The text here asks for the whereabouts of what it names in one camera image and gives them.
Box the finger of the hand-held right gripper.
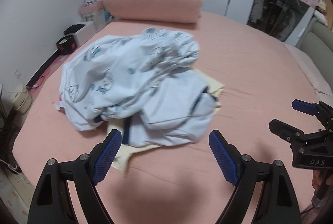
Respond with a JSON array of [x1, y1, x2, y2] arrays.
[[291, 98, 333, 127], [269, 118, 310, 146]]

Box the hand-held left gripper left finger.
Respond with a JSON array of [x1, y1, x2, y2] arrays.
[[27, 129, 123, 224]]

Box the cream yellow garment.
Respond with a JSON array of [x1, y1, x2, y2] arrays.
[[107, 69, 225, 178]]

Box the cream appliance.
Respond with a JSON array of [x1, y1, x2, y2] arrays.
[[12, 83, 33, 114]]

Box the pink bed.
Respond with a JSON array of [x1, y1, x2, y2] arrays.
[[12, 11, 333, 224]]

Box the dark glass cabinet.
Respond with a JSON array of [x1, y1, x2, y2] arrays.
[[246, 0, 316, 42]]

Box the light blue bear-print garment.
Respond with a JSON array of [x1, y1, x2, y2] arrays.
[[53, 27, 201, 132]]

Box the pink box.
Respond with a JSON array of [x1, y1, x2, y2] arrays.
[[78, 1, 106, 32]]

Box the person's right hand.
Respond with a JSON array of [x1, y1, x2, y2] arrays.
[[312, 169, 333, 201]]

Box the black cloth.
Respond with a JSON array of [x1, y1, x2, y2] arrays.
[[64, 24, 85, 35]]

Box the black round box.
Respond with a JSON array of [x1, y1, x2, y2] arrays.
[[55, 35, 78, 55]]

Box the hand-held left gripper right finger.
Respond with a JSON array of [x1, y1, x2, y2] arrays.
[[209, 130, 302, 224]]

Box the white plush toy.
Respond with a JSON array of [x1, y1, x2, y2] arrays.
[[315, 0, 329, 22]]

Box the white storage box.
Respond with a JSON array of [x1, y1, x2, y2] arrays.
[[70, 21, 94, 48]]

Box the plain light blue garment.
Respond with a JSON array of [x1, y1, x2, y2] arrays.
[[122, 69, 216, 148]]

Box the grey-green padded headboard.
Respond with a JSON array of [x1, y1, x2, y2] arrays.
[[297, 17, 333, 59]]

